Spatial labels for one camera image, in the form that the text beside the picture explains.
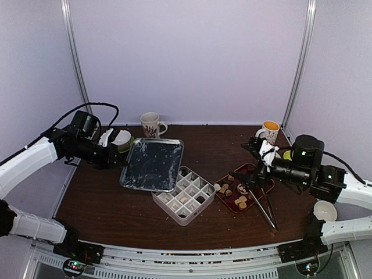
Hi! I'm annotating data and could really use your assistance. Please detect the metal tongs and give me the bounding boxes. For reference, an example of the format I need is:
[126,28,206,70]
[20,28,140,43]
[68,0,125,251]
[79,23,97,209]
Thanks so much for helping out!
[252,187,280,234]

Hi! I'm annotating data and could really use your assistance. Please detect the green saucer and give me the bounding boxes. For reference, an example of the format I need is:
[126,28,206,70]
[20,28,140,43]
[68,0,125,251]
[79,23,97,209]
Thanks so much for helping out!
[117,136,134,153]

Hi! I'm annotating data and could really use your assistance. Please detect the red chocolate tray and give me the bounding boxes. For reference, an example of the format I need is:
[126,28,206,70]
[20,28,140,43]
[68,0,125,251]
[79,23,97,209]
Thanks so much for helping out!
[215,163,275,214]

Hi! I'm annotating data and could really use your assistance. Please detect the right aluminium frame post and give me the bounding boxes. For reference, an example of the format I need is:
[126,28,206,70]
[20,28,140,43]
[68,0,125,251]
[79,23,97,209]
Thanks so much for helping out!
[281,0,317,131]

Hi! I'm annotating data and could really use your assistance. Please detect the lime green bowl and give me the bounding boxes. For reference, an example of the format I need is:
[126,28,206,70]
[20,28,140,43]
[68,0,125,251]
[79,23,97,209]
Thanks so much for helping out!
[283,150,292,160]

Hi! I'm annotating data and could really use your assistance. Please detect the white divided tin box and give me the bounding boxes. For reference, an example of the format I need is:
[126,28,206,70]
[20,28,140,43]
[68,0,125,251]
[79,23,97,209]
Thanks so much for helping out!
[152,166,216,226]

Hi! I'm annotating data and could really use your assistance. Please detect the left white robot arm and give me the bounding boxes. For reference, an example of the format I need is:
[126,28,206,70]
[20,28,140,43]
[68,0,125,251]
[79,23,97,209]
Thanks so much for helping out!
[1,110,126,258]

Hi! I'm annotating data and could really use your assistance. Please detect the tall coral print mug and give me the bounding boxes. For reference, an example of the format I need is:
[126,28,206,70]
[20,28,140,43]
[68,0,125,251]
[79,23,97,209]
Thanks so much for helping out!
[140,112,168,138]

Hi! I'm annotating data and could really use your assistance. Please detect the white bowl off table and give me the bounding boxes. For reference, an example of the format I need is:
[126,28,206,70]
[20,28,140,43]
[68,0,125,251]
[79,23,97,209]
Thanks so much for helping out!
[313,201,338,221]

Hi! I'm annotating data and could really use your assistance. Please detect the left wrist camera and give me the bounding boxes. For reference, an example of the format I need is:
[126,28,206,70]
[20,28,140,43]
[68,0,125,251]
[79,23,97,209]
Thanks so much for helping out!
[98,128,120,148]

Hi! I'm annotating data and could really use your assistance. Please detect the bunny print tin lid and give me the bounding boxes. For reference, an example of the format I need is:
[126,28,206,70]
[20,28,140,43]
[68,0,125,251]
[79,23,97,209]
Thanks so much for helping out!
[120,138,184,192]

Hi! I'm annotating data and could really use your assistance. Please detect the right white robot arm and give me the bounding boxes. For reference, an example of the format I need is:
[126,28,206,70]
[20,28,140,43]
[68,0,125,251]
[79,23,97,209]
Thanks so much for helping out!
[229,134,371,257]

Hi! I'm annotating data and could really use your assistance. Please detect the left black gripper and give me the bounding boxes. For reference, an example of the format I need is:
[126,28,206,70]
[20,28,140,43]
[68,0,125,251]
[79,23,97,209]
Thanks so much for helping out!
[70,137,127,170]

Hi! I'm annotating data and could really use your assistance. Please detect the yellow interior mug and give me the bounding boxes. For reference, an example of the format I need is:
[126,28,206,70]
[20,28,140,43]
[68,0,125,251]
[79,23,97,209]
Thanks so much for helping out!
[255,120,280,145]

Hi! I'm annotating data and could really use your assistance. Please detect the front metal rail base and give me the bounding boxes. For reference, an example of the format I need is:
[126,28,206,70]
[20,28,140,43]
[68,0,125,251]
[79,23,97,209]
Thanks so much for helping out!
[28,244,357,279]

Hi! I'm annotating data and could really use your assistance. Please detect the tan fluted round chocolate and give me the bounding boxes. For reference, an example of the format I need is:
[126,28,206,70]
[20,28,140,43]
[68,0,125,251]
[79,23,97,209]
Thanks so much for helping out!
[238,202,247,210]

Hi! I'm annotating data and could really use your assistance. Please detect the white bowl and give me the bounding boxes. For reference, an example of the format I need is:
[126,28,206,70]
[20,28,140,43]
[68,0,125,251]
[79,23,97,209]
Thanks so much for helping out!
[112,130,131,146]

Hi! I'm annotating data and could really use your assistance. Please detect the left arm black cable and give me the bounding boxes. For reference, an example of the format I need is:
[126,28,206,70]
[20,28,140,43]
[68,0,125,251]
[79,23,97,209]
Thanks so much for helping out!
[5,101,120,158]

